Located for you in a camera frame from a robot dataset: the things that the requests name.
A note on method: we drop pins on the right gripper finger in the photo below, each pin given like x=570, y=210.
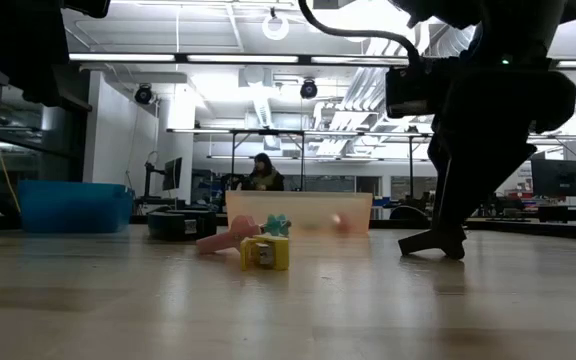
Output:
x=478, y=180
x=438, y=165

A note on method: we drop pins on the dark grey staple remover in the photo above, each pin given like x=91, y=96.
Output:
x=418, y=245

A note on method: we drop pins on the teal staple remover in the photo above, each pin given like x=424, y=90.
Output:
x=277, y=225

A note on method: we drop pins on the small black monitor on arm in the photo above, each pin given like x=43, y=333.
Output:
x=172, y=173

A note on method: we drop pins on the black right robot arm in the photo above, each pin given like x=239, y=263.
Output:
x=518, y=25

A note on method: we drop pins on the yellow mini stapler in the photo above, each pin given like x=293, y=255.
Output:
x=280, y=252

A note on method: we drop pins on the pink staple remover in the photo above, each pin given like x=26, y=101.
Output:
x=223, y=241

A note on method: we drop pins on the black chair back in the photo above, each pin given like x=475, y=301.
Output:
x=408, y=214

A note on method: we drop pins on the large black monitor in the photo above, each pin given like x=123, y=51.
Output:
x=558, y=177

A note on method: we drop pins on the long ceiling light strip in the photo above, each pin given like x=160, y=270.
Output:
x=118, y=57

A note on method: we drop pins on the orange translucent bin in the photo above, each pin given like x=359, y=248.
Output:
x=293, y=212

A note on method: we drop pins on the blue plastic bin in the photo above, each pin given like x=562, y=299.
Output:
x=75, y=207

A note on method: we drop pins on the person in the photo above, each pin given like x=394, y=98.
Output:
x=263, y=177

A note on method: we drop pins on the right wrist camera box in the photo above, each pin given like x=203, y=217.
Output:
x=413, y=92

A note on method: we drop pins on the black ceiling camera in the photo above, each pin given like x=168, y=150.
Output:
x=143, y=94
x=308, y=88

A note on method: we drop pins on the black metal rig frame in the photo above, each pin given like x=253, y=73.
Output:
x=268, y=132

